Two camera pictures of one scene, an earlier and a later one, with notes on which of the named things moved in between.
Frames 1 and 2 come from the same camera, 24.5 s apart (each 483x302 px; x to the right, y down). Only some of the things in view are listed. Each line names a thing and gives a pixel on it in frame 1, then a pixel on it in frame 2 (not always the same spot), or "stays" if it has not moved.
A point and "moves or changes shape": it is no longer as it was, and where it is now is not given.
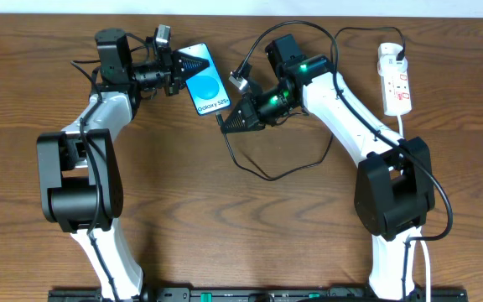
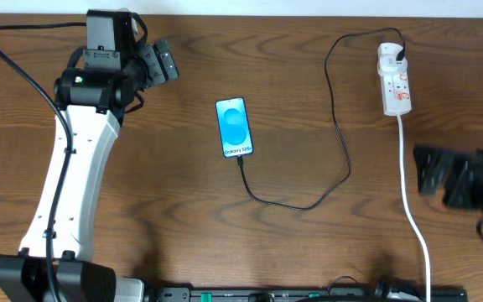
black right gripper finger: [236, 122] -> [433, 158]
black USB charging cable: [238, 163] -> [400, 56]
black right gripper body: [250, 105] -> [475, 184]
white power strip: [396, 91] stays
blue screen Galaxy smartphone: [205, 86] moves or changes shape
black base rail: [257, 294] stays
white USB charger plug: [387, 62] stays
